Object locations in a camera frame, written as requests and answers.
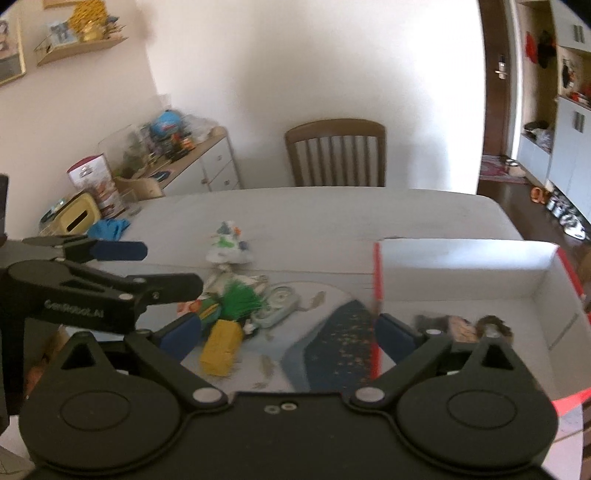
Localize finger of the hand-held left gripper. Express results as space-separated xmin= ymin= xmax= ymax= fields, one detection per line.
xmin=22 ymin=235 xmax=148 ymax=262
xmin=60 ymin=260 xmax=204 ymax=308

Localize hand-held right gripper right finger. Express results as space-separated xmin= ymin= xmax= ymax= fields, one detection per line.
xmin=352 ymin=313 xmax=548 ymax=409

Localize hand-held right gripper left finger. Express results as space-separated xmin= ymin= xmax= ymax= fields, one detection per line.
xmin=41 ymin=315 xmax=230 ymax=409

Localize brown toys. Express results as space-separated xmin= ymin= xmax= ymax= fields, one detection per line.
xmin=416 ymin=314 xmax=478 ymax=344

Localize white printed plastic bag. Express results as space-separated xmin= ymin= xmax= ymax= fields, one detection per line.
xmin=206 ymin=220 xmax=254 ymax=265

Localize green tassel ornament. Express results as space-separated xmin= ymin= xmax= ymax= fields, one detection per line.
xmin=222 ymin=282 xmax=259 ymax=321

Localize red cardboard box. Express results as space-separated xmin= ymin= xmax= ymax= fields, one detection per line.
xmin=369 ymin=237 xmax=591 ymax=444

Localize light green tape measure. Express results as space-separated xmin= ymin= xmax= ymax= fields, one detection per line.
xmin=252 ymin=285 xmax=301 ymax=328

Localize blue gloves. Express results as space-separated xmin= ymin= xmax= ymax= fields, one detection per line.
xmin=88 ymin=218 xmax=132 ymax=241

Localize yellow tissue box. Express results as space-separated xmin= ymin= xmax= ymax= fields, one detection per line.
xmin=48 ymin=193 xmax=102 ymax=236

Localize light wooden stand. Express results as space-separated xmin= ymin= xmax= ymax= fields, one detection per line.
xmin=113 ymin=176 xmax=164 ymax=201

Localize red and white carton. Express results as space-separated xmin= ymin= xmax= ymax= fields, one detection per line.
xmin=67 ymin=154 xmax=124 ymax=217

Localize clear plastic container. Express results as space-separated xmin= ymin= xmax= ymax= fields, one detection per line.
xmin=97 ymin=122 xmax=144 ymax=176

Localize cluster of small jars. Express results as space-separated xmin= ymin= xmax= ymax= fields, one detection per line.
xmin=148 ymin=134 xmax=195 ymax=160

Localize white sideboard with wooden top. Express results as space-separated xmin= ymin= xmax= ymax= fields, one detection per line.
xmin=113 ymin=127 xmax=242 ymax=199

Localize blue globe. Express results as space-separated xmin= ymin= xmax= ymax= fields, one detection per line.
xmin=151 ymin=111 xmax=183 ymax=139

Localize clear plastic bag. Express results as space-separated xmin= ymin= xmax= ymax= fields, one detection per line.
xmin=185 ymin=115 xmax=218 ymax=141

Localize patterned pink rug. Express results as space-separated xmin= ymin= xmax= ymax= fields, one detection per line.
xmin=478 ymin=157 xmax=529 ymax=184

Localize row of shoes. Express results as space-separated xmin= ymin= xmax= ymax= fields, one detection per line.
xmin=545 ymin=191 xmax=591 ymax=241

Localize slatted wooden chair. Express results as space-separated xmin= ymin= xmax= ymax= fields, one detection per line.
xmin=284 ymin=119 xmax=387 ymax=188

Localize golden ornament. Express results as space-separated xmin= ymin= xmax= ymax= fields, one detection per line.
xmin=69 ymin=0 xmax=109 ymax=42

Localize dark brown door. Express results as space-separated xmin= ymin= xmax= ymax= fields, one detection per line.
xmin=478 ymin=0 xmax=518 ymax=195

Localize black hanging bag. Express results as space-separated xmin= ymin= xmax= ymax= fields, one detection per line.
xmin=538 ymin=30 xmax=557 ymax=70

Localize wooden wall shelf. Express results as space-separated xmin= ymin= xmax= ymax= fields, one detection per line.
xmin=34 ymin=36 xmax=129 ymax=66

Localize framed wall picture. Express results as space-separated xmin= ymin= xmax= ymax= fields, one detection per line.
xmin=0 ymin=18 xmax=26 ymax=86

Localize small photo frame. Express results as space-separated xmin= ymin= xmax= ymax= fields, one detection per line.
xmin=46 ymin=21 xmax=75 ymax=47

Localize white wall cabinet unit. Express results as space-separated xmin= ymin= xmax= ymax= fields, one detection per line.
xmin=512 ymin=0 xmax=591 ymax=204

